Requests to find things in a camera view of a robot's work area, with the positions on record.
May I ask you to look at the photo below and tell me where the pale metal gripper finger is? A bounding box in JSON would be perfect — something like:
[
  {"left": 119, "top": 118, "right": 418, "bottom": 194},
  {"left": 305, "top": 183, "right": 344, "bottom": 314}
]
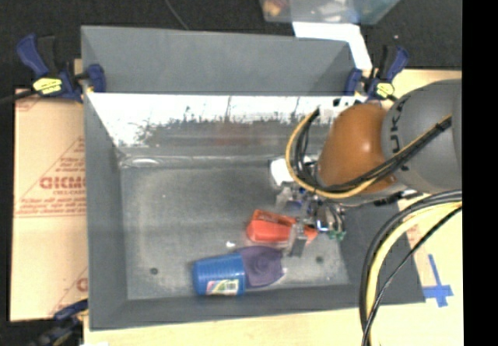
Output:
[
  {"left": 275, "top": 185, "right": 296, "bottom": 214},
  {"left": 288, "top": 222, "right": 310, "bottom": 259}
]

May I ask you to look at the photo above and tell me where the orange stapler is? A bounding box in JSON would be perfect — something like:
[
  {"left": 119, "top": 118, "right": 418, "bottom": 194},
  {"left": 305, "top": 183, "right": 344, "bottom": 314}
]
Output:
[{"left": 246, "top": 208, "right": 319, "bottom": 251}]

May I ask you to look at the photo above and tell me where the purple rounded object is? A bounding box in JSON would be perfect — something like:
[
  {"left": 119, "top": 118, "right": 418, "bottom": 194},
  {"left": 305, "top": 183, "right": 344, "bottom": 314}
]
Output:
[{"left": 236, "top": 245, "right": 286, "bottom": 288}]

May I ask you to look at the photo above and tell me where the blue cup with label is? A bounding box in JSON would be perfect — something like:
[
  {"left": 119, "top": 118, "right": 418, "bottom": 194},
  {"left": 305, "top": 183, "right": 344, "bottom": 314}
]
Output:
[{"left": 191, "top": 252, "right": 247, "bottom": 297}]

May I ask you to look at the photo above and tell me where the grey metal bin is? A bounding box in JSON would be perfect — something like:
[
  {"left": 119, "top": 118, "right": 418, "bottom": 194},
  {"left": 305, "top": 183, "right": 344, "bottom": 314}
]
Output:
[{"left": 80, "top": 25, "right": 426, "bottom": 330}]

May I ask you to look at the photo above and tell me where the brown cardboard board red print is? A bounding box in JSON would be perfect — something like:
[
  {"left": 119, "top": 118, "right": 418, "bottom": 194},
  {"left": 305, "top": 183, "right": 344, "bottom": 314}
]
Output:
[{"left": 9, "top": 88, "right": 89, "bottom": 323}]

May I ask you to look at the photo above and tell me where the black cylinder on white bracket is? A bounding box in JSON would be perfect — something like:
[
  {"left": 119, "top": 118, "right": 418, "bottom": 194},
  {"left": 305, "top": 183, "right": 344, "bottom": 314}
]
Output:
[{"left": 269, "top": 156, "right": 317, "bottom": 188}]

